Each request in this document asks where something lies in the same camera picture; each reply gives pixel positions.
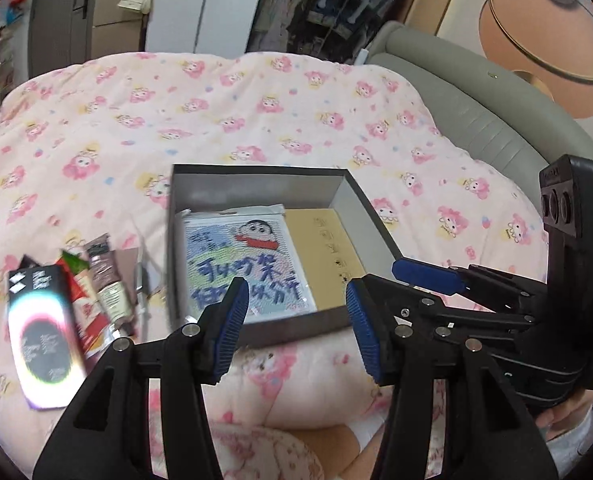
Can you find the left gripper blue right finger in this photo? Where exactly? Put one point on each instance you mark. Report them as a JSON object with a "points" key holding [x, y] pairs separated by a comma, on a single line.
{"points": [[371, 305]]}

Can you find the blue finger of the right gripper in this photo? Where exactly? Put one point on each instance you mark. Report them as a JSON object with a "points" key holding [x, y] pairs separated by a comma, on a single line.
{"points": [[427, 276]]}

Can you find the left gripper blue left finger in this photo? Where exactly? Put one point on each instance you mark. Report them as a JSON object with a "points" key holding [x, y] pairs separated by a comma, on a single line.
{"points": [[229, 318]]}

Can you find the cartoon diamond painting sheet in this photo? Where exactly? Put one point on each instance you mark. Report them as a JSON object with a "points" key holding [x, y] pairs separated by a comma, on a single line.
{"points": [[254, 243]]}

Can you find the grey cardboard storage box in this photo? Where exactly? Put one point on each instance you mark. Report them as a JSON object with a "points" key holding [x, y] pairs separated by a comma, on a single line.
{"points": [[206, 188]]}

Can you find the red celebrity photo packet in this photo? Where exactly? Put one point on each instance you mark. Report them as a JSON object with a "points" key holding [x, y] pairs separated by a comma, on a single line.
{"points": [[92, 323]]}

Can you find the black holographic card box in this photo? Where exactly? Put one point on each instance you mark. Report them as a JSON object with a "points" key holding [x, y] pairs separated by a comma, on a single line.
{"points": [[44, 341]]}

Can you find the person's right hand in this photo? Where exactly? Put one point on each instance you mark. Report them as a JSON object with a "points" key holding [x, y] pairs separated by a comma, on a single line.
{"points": [[566, 416]]}

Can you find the small silver metal tool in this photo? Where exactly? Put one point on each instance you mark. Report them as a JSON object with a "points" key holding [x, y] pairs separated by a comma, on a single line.
{"points": [[147, 280]]}

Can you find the brown cosmetic tube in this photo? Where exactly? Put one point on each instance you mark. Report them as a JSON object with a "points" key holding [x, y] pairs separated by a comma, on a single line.
{"points": [[108, 285]]}

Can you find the green red snack packet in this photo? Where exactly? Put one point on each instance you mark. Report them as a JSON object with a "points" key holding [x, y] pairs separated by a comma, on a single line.
{"points": [[73, 265]]}

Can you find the grey padded bed headboard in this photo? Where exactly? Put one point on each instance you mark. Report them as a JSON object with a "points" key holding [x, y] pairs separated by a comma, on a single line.
{"points": [[487, 111]]}

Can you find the pink cartoon print blanket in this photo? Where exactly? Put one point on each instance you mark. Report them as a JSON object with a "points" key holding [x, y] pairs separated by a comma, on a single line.
{"points": [[88, 150]]}

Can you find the dark glass door closet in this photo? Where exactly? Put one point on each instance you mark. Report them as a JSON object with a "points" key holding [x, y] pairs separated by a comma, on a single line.
{"points": [[332, 30]]}

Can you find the brown cardboard cabinet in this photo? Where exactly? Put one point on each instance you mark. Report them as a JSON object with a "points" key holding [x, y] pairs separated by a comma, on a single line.
{"points": [[114, 29]]}

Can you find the white wardrobe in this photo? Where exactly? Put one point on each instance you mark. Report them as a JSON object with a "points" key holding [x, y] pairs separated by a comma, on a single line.
{"points": [[219, 27]]}

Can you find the cream handbag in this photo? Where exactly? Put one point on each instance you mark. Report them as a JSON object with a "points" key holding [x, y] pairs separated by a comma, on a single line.
{"points": [[139, 6]]}

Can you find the grey room door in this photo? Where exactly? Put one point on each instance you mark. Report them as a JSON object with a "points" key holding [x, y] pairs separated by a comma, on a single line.
{"points": [[59, 34]]}

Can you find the red plush toy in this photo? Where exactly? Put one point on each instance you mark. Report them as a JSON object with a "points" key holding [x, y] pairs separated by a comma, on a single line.
{"points": [[15, 11]]}

